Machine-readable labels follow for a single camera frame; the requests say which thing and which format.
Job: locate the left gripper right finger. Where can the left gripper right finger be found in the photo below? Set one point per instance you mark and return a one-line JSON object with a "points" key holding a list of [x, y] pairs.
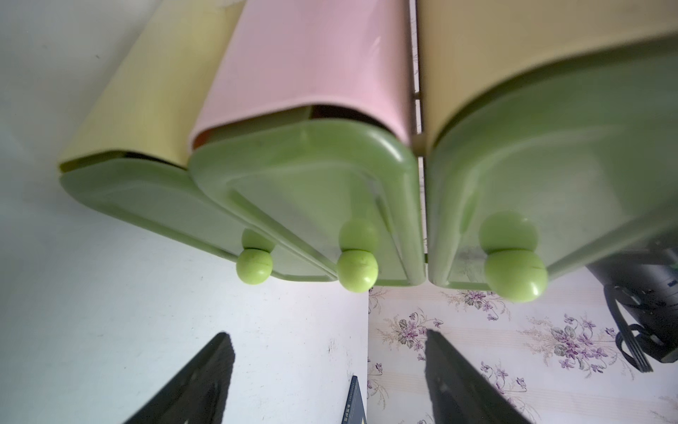
{"points": [[458, 392]]}

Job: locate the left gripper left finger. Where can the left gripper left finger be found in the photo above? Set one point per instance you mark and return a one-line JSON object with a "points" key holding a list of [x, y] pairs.
{"points": [[198, 393]]}

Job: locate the green drawer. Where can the green drawer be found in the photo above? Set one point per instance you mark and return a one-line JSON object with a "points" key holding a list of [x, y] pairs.
{"points": [[163, 199], [324, 187], [566, 165]]}

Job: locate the green top drawer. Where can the green top drawer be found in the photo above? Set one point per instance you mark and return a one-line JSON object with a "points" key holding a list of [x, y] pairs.
{"points": [[566, 165]]}

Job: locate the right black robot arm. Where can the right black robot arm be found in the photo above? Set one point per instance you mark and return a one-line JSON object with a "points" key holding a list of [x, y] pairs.
{"points": [[640, 290]]}

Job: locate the green bottom drawer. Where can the green bottom drawer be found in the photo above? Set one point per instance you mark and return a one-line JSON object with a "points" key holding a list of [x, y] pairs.
{"points": [[163, 199]]}

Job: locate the yellow-green drawer cabinet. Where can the yellow-green drawer cabinet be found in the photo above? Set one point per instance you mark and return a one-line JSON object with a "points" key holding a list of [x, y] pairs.
{"points": [[198, 65]]}

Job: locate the dark blue notebook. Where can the dark blue notebook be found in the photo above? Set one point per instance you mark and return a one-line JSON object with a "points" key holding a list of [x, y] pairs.
{"points": [[354, 410]]}

